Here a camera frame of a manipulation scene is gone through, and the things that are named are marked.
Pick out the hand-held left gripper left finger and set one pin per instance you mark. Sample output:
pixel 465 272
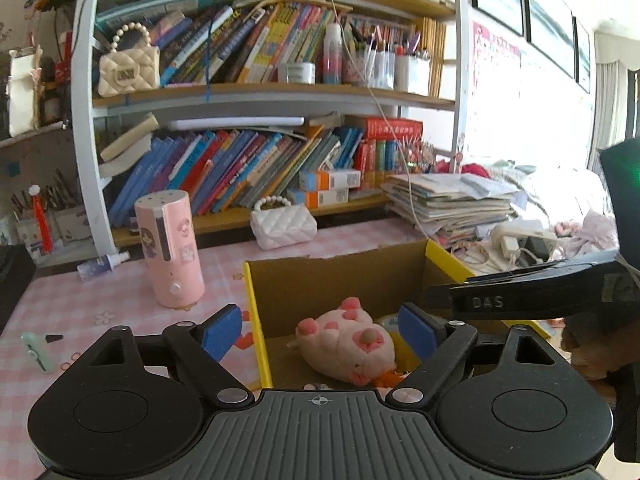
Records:
pixel 222 332

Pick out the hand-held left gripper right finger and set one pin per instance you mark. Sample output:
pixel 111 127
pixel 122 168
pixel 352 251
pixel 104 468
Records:
pixel 415 332

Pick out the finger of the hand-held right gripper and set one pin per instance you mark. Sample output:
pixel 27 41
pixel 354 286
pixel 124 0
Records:
pixel 439 297

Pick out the pink plush pig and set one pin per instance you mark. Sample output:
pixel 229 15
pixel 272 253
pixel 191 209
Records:
pixel 340 345

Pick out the yellow cardboard box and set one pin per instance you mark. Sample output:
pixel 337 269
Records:
pixel 340 280

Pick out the person's right hand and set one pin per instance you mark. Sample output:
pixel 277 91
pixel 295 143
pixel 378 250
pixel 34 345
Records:
pixel 590 347

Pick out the white power adapter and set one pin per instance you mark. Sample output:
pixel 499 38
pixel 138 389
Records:
pixel 520 237

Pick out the pink cylindrical humidifier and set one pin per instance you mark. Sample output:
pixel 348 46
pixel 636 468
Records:
pixel 170 270

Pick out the stack of papers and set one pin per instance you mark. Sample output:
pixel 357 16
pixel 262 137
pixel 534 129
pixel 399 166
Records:
pixel 450 202

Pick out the white quilted purse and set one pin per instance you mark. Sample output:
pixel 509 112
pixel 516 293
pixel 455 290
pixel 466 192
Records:
pixel 282 227

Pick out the pink checked tablecloth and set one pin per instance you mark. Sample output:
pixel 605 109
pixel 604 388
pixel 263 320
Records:
pixel 100 310

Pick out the small white spray bottle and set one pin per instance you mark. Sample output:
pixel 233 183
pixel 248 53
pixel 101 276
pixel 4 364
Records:
pixel 102 266

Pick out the orange white carton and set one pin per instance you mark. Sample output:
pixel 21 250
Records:
pixel 330 179
pixel 320 197

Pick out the thick red dictionaries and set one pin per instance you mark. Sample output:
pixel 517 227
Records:
pixel 390 150

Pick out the row of colourful books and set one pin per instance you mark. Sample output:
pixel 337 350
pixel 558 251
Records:
pixel 235 170

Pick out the small black cap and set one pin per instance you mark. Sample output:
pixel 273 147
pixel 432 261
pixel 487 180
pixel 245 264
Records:
pixel 54 338

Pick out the grey desk pen organiser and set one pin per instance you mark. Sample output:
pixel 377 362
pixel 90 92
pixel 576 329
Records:
pixel 65 220

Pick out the beige lying books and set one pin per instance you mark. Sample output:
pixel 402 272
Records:
pixel 127 145

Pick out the red white santa pen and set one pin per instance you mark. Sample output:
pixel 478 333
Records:
pixel 42 220

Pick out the white bookshelf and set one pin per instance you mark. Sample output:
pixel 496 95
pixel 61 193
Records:
pixel 87 160

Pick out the white pen cup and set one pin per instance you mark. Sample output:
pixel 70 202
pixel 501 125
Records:
pixel 412 75

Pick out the clear pen cup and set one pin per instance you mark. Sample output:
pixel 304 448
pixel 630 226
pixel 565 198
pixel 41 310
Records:
pixel 372 67

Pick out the pink white bottle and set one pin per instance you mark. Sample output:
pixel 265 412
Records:
pixel 332 55

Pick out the round white jar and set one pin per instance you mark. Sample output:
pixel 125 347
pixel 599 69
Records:
pixel 296 73

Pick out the shelf of leaning workbooks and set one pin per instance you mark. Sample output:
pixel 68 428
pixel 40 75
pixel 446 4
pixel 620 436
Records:
pixel 240 42

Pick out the cream hanging bag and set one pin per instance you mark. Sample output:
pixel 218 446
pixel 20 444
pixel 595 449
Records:
pixel 24 92

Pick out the pink wall poster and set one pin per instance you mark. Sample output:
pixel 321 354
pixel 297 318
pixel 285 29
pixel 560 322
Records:
pixel 495 90

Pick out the small framed wall picture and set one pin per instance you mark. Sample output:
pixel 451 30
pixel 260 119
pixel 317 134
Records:
pixel 583 55

